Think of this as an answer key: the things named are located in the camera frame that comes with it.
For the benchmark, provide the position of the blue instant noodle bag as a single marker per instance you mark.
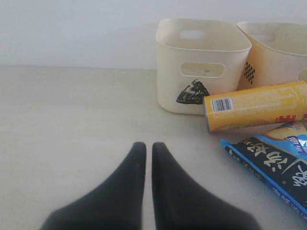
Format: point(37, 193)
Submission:
point(279, 159)

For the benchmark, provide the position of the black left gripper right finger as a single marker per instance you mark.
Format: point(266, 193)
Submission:
point(180, 203)

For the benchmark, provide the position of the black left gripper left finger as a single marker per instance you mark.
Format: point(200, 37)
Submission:
point(116, 204)

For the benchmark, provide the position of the cream bin triangle mark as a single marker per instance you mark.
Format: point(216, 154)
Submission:
point(197, 58)

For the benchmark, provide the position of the yellow Lays chips can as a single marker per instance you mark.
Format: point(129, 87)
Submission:
point(280, 103)

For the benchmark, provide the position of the cream bin square mark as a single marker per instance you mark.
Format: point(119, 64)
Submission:
point(278, 53)

